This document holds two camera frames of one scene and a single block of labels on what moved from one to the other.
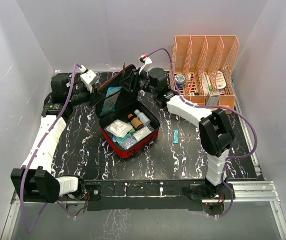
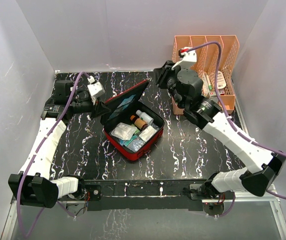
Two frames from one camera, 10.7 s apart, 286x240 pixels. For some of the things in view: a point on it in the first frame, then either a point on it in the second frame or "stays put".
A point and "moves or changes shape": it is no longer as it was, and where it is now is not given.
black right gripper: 129,84 -> 161,74
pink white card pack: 220,80 stays put
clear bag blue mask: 127,142 -> 135,144
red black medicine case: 128,125 moves or changes shape
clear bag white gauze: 142,133 -> 147,133
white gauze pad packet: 119,128 moves or changes shape
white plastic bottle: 145,120 moves or changes shape
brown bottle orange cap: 136,122 moves or changes shape
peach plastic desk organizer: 201,70 stays put
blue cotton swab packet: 111,96 -> 122,106
